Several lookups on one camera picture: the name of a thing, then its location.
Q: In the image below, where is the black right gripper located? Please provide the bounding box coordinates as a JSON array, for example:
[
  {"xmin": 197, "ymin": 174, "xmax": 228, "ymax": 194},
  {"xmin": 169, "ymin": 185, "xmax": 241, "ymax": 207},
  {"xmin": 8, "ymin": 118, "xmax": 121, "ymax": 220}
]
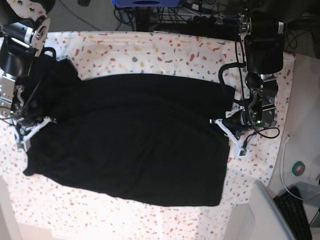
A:
[{"xmin": 9, "ymin": 113, "xmax": 47, "ymax": 133}]

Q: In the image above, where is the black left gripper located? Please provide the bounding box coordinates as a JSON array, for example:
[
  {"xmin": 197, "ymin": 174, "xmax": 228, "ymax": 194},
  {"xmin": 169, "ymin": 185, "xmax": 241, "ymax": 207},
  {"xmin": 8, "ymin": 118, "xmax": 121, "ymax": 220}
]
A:
[{"xmin": 222, "ymin": 109, "xmax": 252, "ymax": 140}]

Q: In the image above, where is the black t-shirt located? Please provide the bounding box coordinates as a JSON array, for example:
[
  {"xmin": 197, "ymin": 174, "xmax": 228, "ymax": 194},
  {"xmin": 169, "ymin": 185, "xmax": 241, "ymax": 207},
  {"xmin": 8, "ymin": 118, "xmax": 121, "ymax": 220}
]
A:
[{"xmin": 24, "ymin": 57, "xmax": 235, "ymax": 207}]

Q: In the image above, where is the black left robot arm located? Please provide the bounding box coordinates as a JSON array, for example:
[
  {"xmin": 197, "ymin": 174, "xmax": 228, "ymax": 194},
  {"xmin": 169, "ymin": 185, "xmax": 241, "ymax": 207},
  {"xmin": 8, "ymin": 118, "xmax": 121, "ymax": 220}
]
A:
[{"xmin": 218, "ymin": 8, "xmax": 287, "ymax": 140}]

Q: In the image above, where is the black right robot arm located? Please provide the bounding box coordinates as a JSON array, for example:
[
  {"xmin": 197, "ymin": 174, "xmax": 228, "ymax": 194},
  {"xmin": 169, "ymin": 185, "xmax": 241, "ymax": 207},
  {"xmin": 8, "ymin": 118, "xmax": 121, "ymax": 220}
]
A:
[{"xmin": 0, "ymin": 0, "xmax": 56, "ymax": 127}]

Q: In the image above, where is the green tape roll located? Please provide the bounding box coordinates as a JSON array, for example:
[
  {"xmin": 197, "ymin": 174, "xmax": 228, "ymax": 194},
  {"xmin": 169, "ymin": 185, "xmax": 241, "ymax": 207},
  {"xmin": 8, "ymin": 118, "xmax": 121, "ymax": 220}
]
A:
[{"xmin": 291, "ymin": 161, "xmax": 306, "ymax": 177}]

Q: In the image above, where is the terrazzo pattern tablecloth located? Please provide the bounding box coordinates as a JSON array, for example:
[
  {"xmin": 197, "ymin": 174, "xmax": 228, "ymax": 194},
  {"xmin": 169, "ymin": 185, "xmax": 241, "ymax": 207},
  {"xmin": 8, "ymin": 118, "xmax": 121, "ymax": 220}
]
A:
[{"xmin": 0, "ymin": 31, "xmax": 295, "ymax": 240}]

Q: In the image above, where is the black keyboard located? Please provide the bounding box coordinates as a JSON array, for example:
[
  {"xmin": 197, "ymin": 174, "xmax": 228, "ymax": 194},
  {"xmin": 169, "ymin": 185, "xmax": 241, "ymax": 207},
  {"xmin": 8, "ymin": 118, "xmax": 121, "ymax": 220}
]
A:
[{"xmin": 273, "ymin": 192, "xmax": 313, "ymax": 240}]

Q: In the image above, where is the grey monitor edge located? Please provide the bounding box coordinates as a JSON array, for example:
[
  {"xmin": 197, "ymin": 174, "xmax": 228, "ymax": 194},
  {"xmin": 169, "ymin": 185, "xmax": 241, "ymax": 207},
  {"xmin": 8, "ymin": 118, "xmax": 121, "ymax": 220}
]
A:
[{"xmin": 249, "ymin": 180, "xmax": 295, "ymax": 240}]

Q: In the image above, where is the blue box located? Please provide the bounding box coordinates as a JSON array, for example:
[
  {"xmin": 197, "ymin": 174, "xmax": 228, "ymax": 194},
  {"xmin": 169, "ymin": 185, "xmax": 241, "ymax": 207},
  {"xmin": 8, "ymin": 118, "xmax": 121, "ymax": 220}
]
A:
[{"xmin": 111, "ymin": 0, "xmax": 185, "ymax": 8}]

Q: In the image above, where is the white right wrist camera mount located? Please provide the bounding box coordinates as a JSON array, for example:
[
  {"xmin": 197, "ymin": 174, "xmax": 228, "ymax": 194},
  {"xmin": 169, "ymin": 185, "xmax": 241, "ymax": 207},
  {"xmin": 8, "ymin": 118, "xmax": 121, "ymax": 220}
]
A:
[{"xmin": 14, "ymin": 117, "xmax": 56, "ymax": 152}]

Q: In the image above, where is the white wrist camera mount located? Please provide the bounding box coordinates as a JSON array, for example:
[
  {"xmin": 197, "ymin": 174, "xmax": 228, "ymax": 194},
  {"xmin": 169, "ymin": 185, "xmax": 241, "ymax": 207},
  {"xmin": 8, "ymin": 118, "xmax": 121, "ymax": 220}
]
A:
[
  {"xmin": 14, "ymin": 117, "xmax": 56, "ymax": 152},
  {"xmin": 209, "ymin": 118, "xmax": 248, "ymax": 156}
]

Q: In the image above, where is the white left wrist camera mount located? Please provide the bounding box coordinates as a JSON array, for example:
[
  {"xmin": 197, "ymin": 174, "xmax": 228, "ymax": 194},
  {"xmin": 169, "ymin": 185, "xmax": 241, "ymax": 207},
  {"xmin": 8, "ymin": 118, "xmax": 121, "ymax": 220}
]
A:
[{"xmin": 209, "ymin": 118, "xmax": 248, "ymax": 156}]

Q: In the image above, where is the white cable on desk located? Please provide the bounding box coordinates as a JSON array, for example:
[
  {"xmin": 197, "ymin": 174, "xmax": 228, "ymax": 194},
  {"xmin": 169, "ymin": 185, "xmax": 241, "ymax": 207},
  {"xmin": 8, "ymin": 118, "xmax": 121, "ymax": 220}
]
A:
[{"xmin": 279, "ymin": 134, "xmax": 305, "ymax": 201}]

